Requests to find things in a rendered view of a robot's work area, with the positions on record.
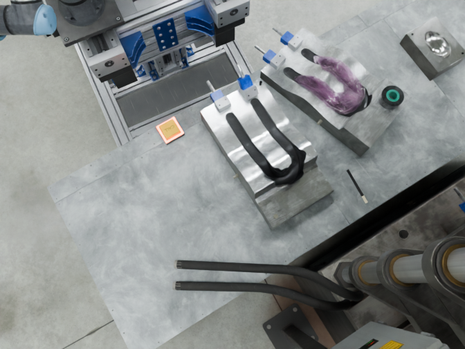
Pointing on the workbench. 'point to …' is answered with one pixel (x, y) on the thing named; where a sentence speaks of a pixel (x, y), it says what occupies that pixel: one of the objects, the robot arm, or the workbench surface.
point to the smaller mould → (433, 48)
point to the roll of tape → (391, 96)
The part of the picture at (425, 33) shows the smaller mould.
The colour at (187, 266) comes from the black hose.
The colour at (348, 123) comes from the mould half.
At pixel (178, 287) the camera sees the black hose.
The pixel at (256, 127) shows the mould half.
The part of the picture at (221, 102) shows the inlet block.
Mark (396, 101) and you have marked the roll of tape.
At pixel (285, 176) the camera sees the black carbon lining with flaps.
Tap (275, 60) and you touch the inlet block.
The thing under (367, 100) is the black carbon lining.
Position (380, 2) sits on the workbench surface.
